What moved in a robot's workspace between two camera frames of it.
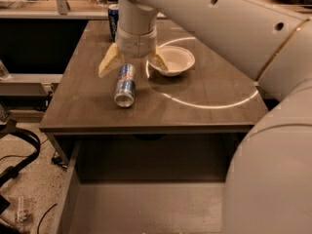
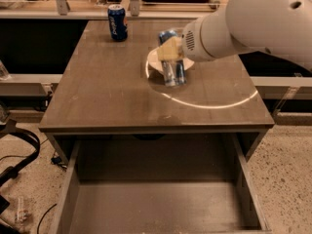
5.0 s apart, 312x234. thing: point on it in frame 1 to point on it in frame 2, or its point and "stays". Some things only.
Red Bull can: (125, 90) to (174, 71)
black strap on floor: (13, 172) stays
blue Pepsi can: (112, 16) stays
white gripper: (136, 46) to (191, 42)
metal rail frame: (61, 10) stays
